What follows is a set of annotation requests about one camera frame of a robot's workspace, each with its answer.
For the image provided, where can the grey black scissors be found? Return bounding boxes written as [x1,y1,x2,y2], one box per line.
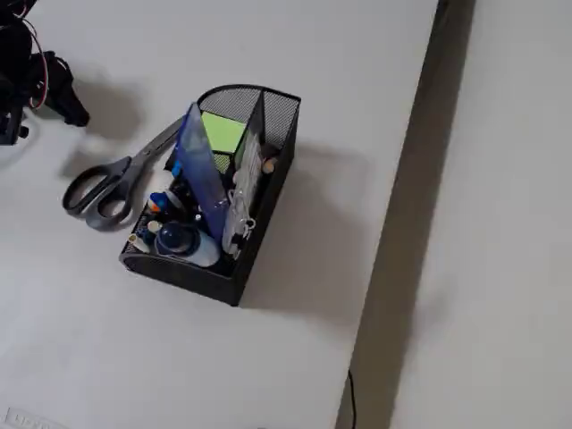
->
[61,114,191,233]

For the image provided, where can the black mesh desk organizer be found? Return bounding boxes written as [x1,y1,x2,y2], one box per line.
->
[118,83,302,308]

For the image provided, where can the blue translucent ruler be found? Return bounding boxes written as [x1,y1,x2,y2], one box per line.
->
[175,102,230,252]

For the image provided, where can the green sticky note pad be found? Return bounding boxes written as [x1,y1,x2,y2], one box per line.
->
[199,111,249,163]

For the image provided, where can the dark blue curved tool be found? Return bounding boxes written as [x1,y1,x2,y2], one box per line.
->
[154,221,221,268]

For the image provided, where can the clear plastic bag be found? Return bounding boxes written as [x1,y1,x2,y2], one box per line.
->
[222,129,265,261]

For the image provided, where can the white flat device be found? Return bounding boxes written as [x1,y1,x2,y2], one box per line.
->
[0,405,62,429]

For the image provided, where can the thin servo wire loop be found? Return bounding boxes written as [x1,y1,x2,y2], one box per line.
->
[21,17,51,109]

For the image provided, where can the thin black cable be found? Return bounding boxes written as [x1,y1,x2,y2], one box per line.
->
[347,368,358,429]

